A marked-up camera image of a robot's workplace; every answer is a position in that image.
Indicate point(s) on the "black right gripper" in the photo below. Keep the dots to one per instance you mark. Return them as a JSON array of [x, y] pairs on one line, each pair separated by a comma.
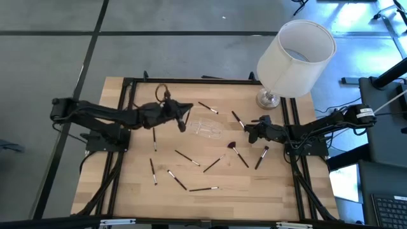
[[270, 132]]

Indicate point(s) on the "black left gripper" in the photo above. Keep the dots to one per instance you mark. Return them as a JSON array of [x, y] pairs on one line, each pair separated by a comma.
[[159, 114]]

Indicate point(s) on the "black fan makeup brush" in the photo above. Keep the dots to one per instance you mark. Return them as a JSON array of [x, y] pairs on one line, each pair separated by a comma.
[[238, 154]]

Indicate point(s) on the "black powder makeup brush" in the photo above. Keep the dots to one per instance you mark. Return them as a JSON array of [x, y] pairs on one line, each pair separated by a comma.
[[261, 157]]

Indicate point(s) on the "clear plastic brush organizer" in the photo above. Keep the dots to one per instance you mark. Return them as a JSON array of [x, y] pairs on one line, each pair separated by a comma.
[[206, 128]]

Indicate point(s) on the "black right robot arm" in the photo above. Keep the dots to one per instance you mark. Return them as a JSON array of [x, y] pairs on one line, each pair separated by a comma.
[[334, 121]]

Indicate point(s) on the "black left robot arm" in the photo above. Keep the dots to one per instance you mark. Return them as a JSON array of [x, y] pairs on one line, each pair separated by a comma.
[[95, 111]]

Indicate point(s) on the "white shade table lamp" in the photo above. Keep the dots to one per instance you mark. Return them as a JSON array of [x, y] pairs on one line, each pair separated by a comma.
[[295, 70]]

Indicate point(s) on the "black diagonal beam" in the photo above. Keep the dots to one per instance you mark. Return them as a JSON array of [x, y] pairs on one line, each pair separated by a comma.
[[349, 156]]

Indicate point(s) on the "white panel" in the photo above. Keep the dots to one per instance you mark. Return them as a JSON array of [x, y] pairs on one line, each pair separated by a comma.
[[343, 183]]

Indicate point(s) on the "grey floor bar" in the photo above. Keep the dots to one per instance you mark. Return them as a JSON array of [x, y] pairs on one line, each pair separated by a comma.
[[349, 80]]

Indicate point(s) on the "black tripod leg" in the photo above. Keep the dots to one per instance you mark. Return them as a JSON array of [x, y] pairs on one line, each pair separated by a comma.
[[300, 6]]

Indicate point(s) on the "dark grey desk panel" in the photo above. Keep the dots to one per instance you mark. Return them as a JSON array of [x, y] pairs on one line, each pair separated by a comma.
[[384, 140]]

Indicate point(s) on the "dark laptop body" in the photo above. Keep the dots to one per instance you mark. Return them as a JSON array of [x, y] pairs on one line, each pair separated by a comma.
[[381, 178]]

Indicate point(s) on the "black pole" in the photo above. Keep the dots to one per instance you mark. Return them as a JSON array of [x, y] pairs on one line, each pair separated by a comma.
[[389, 74]]

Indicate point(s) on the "black keyboard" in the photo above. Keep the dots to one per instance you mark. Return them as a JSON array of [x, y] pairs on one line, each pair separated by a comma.
[[391, 211]]

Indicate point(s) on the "black crossbar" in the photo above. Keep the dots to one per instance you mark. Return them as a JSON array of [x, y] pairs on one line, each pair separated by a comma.
[[63, 222]]

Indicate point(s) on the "black aluminium table frame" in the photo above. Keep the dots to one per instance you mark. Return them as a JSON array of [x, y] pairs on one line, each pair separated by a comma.
[[206, 80]]

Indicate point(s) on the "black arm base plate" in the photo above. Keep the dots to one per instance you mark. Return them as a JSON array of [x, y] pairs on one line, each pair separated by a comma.
[[318, 151], [95, 144]]

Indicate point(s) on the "silver bracket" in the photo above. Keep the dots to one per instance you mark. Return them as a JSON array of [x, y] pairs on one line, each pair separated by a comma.
[[294, 226], [117, 221]]

